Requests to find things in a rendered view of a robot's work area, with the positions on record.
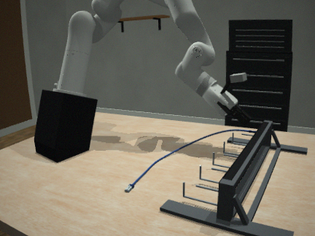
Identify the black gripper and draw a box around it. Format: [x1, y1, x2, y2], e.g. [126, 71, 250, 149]
[202, 80, 252, 126]

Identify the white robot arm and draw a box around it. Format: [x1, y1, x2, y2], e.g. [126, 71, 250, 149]
[53, 0, 247, 97]

